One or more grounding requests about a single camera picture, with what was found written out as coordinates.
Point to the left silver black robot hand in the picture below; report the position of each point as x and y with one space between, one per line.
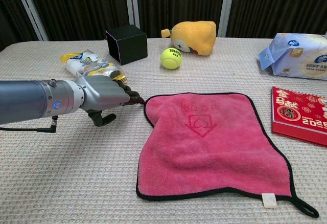
104 93

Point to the pink towel with black trim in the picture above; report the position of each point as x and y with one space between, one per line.
204 157

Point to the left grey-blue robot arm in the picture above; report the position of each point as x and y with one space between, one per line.
25 101

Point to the beige woven tablecloth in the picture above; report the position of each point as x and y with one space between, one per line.
64 170

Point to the white rolls pack yellow ends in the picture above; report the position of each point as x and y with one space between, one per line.
76 65

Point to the black cube box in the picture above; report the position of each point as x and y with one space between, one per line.
130 46

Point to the yellow tennis ball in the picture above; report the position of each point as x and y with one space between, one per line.
171 59

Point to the yellow plush toy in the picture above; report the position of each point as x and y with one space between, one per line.
196 37

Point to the red 2026 desk calendar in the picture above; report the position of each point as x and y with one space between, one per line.
299 114

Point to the light blue tissue pack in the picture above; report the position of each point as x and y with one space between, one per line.
299 57

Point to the silver screen frame post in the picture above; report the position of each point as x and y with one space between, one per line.
226 6
29 9
131 4

